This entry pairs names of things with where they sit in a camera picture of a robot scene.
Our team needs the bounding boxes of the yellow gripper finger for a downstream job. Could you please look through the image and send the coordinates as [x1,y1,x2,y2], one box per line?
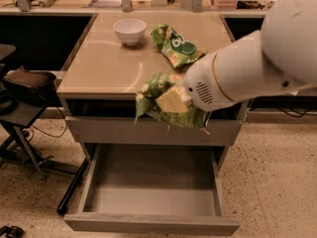
[156,86,191,113]

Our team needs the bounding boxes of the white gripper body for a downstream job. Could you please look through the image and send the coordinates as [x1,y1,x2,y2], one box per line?
[183,53,236,111]

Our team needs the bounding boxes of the green jalapeno chip bag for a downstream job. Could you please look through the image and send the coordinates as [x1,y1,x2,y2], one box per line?
[136,72,211,129]

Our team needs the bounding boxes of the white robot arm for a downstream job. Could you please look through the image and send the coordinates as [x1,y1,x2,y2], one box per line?
[156,0,317,113]

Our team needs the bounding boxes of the green sour cream chip bag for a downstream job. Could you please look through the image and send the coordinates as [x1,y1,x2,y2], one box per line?
[151,24,206,68]

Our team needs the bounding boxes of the grey drawer cabinet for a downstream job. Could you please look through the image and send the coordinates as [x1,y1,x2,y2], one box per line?
[57,10,246,165]

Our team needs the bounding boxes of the open grey lower drawer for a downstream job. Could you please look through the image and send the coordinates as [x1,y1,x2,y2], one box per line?
[64,144,240,236]

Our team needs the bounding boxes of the grey upper drawer front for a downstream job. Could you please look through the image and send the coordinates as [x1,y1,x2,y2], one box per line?
[66,116,242,146]

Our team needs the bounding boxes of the dark brown bag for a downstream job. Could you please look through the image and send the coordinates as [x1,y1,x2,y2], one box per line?
[2,66,56,106]

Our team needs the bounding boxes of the white ceramic bowl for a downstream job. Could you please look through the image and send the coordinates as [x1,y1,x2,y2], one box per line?
[113,19,147,46]

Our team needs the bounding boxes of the black side stand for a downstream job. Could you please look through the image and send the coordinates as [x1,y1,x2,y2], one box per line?
[0,43,89,216]

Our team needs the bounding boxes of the black caster wheel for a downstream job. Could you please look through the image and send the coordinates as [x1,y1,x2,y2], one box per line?
[0,226,25,238]

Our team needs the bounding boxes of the black floor cable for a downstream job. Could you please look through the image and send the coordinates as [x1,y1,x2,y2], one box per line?
[19,106,68,141]

